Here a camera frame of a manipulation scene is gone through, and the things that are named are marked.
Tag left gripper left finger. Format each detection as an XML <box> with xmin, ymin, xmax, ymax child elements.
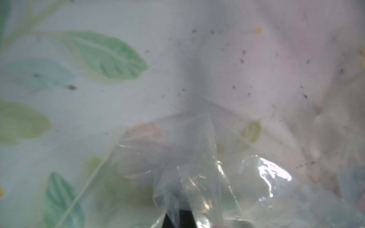
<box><xmin>162</xmin><ymin>214</ymin><xmax>175</xmax><ymax>228</ymax></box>

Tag zip-top bag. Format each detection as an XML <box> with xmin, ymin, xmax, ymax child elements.
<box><xmin>56</xmin><ymin>113</ymin><xmax>365</xmax><ymax>228</ymax></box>

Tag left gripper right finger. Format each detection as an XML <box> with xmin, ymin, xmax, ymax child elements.
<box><xmin>179</xmin><ymin>210</ymin><xmax>197</xmax><ymax>228</ymax></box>

